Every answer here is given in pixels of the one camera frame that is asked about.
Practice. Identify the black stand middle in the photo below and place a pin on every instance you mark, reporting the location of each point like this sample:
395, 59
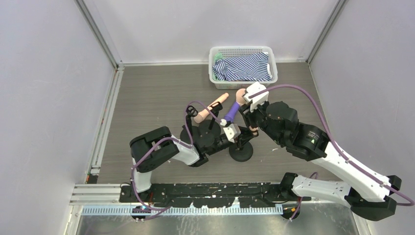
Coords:
209, 130

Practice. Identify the black stand front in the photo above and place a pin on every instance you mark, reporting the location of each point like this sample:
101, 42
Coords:
241, 153

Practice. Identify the green cloth item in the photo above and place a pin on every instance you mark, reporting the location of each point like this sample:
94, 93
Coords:
218, 56

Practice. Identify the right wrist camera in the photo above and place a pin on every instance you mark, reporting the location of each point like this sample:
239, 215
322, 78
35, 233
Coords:
255, 95

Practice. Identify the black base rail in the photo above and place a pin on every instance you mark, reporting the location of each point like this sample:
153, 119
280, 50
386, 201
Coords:
204, 199

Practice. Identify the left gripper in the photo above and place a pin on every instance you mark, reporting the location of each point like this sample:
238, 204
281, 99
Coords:
241, 136

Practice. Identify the purple microphone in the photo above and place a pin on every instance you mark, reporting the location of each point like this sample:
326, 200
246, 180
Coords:
230, 115

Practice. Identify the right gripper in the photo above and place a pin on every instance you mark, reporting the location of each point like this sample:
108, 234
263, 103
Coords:
247, 115

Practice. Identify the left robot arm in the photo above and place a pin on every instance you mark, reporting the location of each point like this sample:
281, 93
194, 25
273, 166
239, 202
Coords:
156, 147

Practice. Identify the white plastic basket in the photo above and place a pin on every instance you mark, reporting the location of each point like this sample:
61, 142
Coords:
232, 51

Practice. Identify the black stand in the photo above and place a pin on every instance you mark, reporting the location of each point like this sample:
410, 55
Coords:
189, 129
241, 153
209, 130

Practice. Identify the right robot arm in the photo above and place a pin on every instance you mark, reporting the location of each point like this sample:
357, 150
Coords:
363, 191

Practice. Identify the peach microphone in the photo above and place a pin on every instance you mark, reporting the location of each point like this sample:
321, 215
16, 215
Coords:
241, 101
206, 112

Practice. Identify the black stand left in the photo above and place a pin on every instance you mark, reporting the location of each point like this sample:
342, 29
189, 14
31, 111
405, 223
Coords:
189, 129

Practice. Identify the blue striped cloth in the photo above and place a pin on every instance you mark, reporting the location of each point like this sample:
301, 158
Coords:
252, 67

